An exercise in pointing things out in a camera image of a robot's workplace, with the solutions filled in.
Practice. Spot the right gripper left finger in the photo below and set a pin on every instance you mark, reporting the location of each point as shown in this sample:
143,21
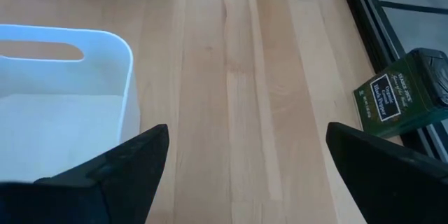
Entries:
105,196

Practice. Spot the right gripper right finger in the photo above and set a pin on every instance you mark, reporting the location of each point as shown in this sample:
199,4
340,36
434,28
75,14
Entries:
392,182

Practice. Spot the green black pepper tin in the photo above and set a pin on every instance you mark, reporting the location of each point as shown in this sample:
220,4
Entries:
395,98

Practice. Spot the white plastic bin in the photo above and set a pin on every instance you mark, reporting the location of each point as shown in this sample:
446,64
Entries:
52,129

